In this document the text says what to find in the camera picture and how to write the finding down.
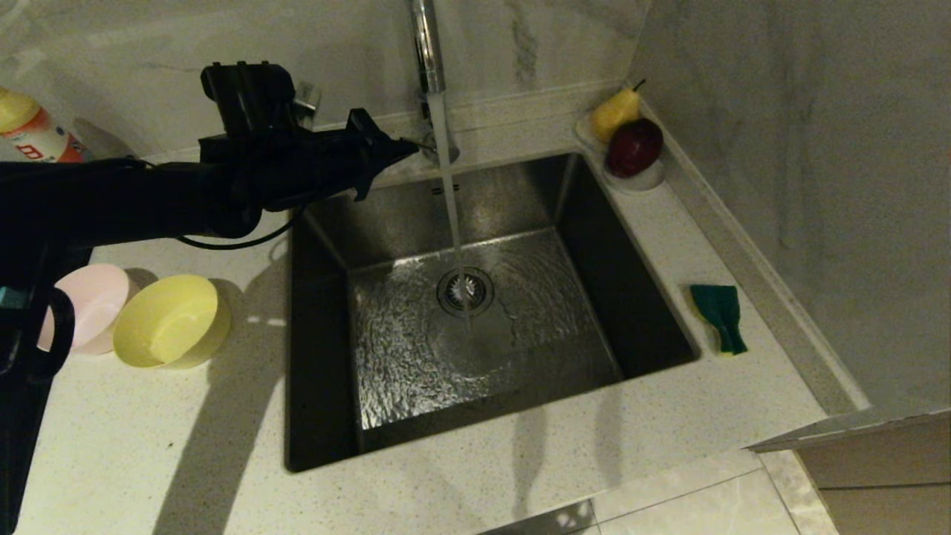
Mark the yellow plastic bowl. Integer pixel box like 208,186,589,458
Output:
112,274,232,370

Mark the pink plastic bowl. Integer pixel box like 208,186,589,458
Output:
37,263,136,355

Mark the yellow-capped orange dish soap bottle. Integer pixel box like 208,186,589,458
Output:
0,88,94,163

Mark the green and yellow sponge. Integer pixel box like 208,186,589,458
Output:
687,284,749,356

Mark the stainless steel sink basin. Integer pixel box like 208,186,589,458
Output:
286,152,701,472

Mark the running water stream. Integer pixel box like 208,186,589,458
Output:
429,93,473,328

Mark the chrome faucet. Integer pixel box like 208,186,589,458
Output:
405,0,461,166

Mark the round metal drain strainer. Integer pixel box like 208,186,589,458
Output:
437,267,496,319

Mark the small white dish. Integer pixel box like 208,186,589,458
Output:
574,111,611,154
600,152,667,195

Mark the yellow pear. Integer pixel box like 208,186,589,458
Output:
591,80,646,144

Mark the dark red apple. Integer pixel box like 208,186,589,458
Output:
606,119,663,179

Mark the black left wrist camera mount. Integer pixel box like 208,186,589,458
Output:
201,62,322,138

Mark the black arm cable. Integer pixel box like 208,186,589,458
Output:
0,212,299,381

